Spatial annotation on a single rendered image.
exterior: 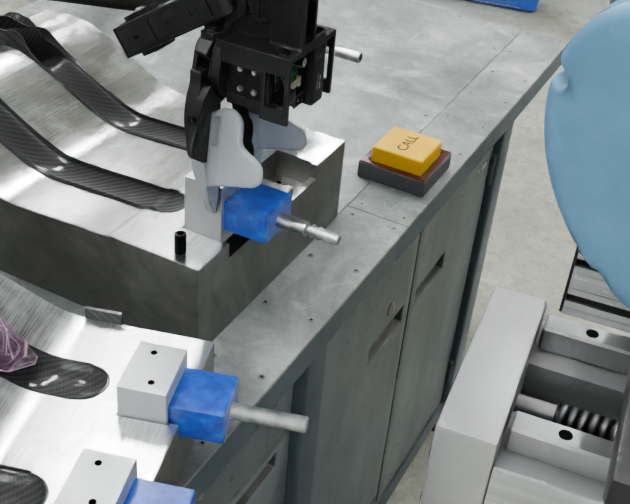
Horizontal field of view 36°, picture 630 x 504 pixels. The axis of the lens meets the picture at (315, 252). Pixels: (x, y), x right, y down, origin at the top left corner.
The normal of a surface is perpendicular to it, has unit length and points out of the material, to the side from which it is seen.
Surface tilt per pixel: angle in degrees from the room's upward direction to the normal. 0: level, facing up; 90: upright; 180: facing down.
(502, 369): 0
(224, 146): 80
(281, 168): 90
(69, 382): 2
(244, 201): 1
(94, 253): 90
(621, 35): 97
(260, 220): 88
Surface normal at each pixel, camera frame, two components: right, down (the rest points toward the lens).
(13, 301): 0.54, -0.63
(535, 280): 0.07, -0.81
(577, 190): -0.86, 0.33
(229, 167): -0.45, 0.32
